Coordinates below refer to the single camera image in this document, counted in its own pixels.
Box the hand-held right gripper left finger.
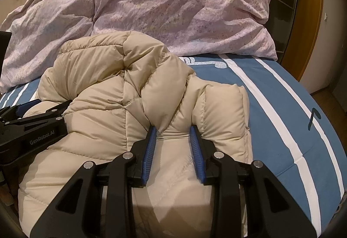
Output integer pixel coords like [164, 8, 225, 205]
[29, 126, 158, 238]

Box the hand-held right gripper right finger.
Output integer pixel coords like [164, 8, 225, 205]
[189, 126, 316, 238]

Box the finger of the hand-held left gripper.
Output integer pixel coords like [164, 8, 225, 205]
[20, 99, 73, 125]
[0, 100, 42, 120]

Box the beige puffer jacket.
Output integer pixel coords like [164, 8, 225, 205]
[18, 31, 254, 238]

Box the blue white striped bed sheet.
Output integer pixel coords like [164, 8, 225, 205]
[0, 55, 339, 238]

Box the right pink floral pillow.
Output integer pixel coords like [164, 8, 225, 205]
[0, 0, 278, 93]

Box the wooden door frame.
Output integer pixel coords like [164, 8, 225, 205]
[243, 0, 324, 82]

